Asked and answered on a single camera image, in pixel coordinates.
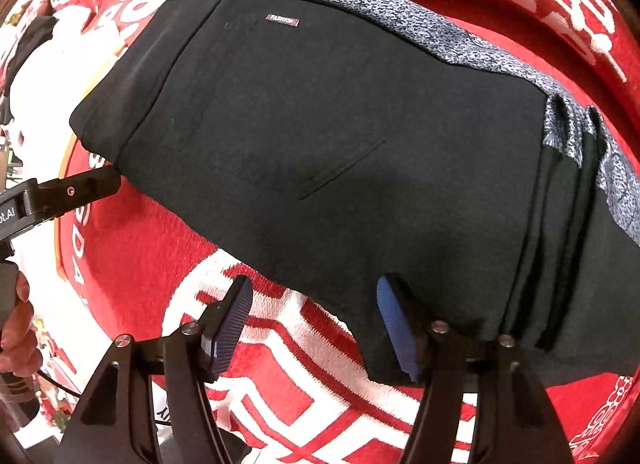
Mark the person's left hand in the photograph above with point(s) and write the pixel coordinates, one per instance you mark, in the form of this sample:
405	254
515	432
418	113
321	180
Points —
20	354

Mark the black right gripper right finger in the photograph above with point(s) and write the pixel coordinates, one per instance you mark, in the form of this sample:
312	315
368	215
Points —
515	421

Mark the white cloth on sofa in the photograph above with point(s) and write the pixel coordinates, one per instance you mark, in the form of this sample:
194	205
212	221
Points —
52	82

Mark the black pants grey patterned waistband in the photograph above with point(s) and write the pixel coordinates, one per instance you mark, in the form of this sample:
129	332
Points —
325	143

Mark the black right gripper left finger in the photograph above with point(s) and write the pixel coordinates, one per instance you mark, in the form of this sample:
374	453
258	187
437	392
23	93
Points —
114	421

